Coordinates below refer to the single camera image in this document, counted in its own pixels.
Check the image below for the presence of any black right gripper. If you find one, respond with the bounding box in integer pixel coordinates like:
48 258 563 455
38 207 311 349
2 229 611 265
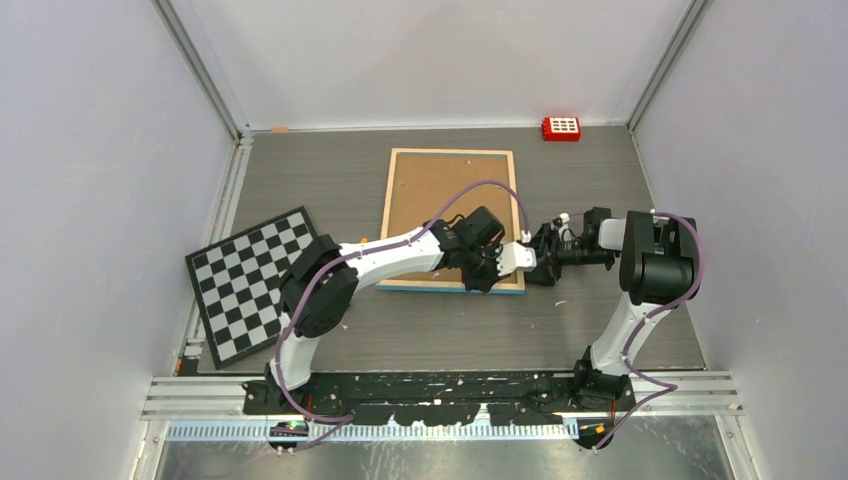
517 222 613 286

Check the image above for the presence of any blue picture frame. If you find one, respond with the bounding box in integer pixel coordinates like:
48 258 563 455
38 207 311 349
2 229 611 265
376 147 527 295

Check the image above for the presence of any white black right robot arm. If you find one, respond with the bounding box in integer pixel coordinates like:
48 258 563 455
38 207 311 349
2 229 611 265
525 207 700 411

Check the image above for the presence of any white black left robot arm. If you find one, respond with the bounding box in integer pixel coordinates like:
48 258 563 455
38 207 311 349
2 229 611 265
268 206 505 414

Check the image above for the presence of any red toy brick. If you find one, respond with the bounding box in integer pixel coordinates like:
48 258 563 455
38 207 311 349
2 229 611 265
541 117 582 142

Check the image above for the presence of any black white chessboard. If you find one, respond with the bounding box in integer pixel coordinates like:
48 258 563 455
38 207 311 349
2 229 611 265
185 206 317 369

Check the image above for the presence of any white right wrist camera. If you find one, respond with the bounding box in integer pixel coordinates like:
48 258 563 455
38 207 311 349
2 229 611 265
552 213 574 243

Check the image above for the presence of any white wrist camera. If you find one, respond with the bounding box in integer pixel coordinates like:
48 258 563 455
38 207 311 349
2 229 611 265
552 213 574 243
496 230 537 277

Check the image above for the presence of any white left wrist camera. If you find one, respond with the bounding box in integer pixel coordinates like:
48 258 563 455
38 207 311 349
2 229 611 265
496 230 537 277

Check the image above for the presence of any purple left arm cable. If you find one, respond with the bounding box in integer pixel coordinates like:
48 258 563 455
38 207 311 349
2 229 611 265
271 179 531 458

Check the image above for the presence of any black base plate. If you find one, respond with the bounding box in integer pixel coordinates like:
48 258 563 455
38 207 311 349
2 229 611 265
242 371 635 427

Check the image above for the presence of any aluminium front rail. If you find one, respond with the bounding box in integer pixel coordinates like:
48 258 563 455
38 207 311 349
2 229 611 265
142 371 743 444

